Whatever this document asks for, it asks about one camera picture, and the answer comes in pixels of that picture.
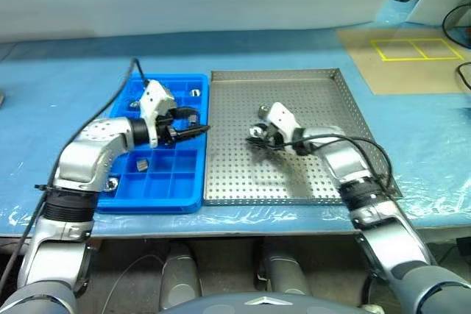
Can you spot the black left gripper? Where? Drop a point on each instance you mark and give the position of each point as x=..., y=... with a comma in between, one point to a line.
x=165, y=128

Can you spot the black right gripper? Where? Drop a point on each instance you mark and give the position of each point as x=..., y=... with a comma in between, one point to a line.
x=274, y=137

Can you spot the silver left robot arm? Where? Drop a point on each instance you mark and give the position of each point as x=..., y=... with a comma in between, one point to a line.
x=84, y=148

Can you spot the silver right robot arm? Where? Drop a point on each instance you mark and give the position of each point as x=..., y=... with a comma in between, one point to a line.
x=346, y=159

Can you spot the blue compartment tray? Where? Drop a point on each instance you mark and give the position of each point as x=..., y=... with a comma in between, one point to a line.
x=162, y=185

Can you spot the small black box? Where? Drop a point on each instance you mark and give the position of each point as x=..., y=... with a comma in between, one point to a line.
x=463, y=246

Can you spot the perforated metal tray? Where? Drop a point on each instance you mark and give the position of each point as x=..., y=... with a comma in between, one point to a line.
x=239, y=167

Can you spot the grey rounded leg cover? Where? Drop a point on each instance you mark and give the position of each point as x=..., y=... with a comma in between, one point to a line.
x=283, y=277
x=180, y=277

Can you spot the brown cardboard sheet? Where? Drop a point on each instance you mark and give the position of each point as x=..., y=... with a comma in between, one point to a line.
x=404, y=75

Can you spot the grey robot chest with emblem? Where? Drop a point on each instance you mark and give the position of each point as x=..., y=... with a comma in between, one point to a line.
x=257, y=304

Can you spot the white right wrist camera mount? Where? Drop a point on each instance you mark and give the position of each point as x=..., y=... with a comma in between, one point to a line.
x=283, y=117

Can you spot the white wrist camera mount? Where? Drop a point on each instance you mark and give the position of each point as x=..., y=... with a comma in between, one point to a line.
x=283, y=117
x=154, y=99

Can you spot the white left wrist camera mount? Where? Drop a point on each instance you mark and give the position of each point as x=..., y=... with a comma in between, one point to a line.
x=154, y=99

